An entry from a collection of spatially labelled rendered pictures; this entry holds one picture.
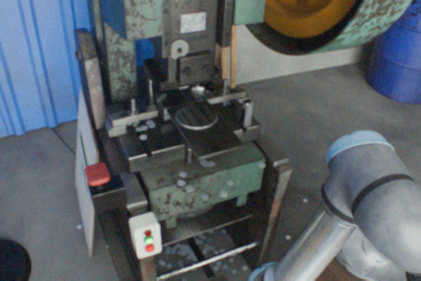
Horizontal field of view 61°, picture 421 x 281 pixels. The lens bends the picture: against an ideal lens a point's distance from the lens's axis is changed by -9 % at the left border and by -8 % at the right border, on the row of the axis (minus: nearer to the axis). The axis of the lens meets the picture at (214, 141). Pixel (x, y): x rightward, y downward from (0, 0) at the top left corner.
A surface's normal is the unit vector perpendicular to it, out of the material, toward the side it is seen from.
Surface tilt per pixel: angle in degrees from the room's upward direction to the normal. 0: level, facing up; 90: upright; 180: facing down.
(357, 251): 0
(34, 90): 90
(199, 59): 90
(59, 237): 0
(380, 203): 49
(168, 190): 90
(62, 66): 90
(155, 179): 0
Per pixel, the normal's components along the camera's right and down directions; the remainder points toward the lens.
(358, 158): -0.61, -0.56
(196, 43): 0.43, 0.58
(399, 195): -0.20, -0.47
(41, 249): 0.05, -0.78
